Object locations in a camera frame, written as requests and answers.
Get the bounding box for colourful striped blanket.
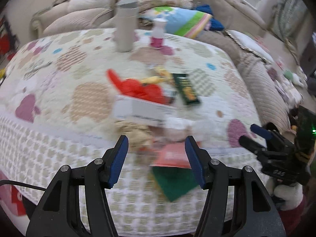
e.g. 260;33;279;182
139;7;211;39

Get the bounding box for green scouring pad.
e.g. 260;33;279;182
151;166;198;202

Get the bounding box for white satin cushion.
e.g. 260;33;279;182
226;30;274;64

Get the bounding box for white pink pill bottle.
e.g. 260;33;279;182
150;18;167;49

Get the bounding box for yellow candy wrapper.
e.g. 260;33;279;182
140;66;174;85

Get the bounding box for white thermos bottle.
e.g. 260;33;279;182
114;0;139;53

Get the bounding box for beige tufted sofa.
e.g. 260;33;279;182
29;0;304;129

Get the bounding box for patchwork quilt table cover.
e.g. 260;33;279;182
1;29;261;236

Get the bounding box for green cracker packet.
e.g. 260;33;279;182
172;73;201;106

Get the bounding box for white ruffled pillow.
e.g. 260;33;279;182
68;0;111;13

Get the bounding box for red plastic bag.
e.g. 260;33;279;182
106;69;166;105

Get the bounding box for striped bolster pillow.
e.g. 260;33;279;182
136;0;194;12

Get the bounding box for teal tissue pack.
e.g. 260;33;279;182
163;117;205;142

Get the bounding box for white barcode label box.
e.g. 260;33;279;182
112;95;176;127

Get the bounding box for green plush toy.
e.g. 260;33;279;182
283;70;305;88

